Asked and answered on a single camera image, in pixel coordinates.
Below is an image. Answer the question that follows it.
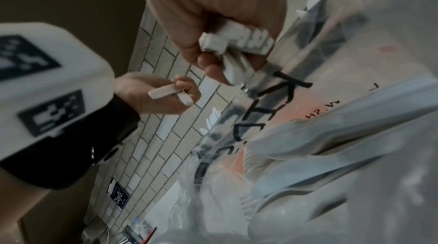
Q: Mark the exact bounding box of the white wrist tracker box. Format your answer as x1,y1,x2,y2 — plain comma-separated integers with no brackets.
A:
0,22,115,161

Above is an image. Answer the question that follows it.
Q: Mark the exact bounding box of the blue wall sign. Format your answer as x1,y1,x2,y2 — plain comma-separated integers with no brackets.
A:
109,178,130,210

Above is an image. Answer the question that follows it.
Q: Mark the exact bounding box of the crumpled clear plastic bag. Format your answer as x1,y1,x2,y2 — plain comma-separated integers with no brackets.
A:
145,154,261,244

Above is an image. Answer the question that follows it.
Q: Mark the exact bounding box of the white plastic utensil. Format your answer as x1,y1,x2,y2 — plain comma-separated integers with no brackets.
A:
148,85,179,100
176,91,194,107

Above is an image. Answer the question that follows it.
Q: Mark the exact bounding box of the red and blue packet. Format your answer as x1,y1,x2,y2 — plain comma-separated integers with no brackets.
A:
120,217,159,244

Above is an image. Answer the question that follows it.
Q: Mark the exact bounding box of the grey box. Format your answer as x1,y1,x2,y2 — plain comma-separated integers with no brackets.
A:
85,218,111,241

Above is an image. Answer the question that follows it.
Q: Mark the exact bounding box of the person's left hand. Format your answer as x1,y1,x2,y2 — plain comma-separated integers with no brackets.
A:
114,72,203,116

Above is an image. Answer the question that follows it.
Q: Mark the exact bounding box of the white plastic cutlery bundle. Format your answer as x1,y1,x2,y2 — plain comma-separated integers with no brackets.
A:
198,19,275,86

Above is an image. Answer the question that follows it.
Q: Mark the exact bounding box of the clear plastic bag black writing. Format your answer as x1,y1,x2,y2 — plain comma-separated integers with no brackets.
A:
186,0,438,244

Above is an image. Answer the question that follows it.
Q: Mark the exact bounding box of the pile of white plastic cutlery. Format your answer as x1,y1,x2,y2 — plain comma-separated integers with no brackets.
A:
245,75,438,244

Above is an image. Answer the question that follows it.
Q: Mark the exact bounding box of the black wrist strap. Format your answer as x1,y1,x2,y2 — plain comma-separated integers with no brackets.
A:
0,93,141,191

